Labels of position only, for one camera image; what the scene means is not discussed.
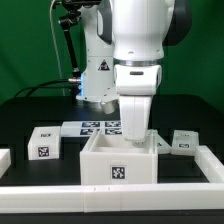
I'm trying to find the white cube block with tag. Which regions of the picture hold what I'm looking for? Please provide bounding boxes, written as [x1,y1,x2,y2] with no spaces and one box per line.
[28,126,61,160]

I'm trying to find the white front fence rail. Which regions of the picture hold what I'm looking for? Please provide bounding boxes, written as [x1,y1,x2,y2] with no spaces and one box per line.
[0,183,224,213]

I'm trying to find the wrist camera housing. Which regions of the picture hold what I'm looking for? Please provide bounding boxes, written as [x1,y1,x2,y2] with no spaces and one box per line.
[101,100,118,114]

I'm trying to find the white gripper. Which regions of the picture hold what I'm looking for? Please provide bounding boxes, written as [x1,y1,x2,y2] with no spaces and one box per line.
[115,65,162,142]

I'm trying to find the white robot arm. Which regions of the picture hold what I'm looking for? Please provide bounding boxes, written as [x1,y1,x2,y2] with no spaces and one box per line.
[77,0,192,142]

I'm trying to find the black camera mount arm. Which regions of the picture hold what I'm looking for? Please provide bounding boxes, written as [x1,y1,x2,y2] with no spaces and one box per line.
[54,0,101,81]

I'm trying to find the white cabinet body box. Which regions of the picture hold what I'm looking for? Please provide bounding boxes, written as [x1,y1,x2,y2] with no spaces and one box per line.
[80,130,158,185]

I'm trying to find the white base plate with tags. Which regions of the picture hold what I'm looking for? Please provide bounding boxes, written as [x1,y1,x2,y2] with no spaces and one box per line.
[61,120,122,137]

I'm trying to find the black cables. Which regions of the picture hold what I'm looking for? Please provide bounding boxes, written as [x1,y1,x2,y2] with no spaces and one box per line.
[13,78,83,98]

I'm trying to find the white left fence piece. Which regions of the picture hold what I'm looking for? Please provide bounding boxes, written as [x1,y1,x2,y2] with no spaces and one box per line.
[0,149,11,179]

